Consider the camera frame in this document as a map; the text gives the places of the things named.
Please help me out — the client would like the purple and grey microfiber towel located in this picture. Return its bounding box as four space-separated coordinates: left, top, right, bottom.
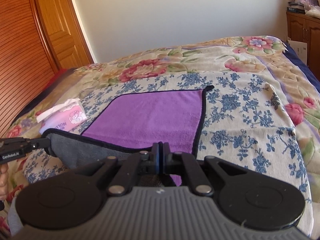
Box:
42 84 215 186

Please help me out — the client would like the person's left hand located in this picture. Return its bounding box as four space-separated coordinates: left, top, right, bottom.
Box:
0 163 9 200

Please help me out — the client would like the pink cotton tissue pack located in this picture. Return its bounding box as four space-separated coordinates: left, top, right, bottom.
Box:
36 98 87 134

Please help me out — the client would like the blue floral white cloth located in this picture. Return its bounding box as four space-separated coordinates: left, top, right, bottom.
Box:
22 71 313 235

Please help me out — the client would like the wooden louvered wardrobe door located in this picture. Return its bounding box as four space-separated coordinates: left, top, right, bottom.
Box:
1 0 58 136

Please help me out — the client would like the wooden panel door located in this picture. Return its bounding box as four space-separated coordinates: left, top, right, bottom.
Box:
35 0 94 69

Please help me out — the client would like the floral beige bed blanket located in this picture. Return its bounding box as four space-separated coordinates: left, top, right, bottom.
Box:
4 36 319 239

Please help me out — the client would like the navy blue bed sheet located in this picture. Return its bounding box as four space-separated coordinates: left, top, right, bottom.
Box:
284 42 320 92

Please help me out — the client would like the white cardboard box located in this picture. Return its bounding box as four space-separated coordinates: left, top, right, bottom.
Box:
289 40 308 65

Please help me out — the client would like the dark wooden cabinet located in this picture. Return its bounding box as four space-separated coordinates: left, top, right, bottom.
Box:
286 11 320 79

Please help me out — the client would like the clutter pile on cabinet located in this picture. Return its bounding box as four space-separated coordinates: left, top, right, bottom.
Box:
287 0 319 18

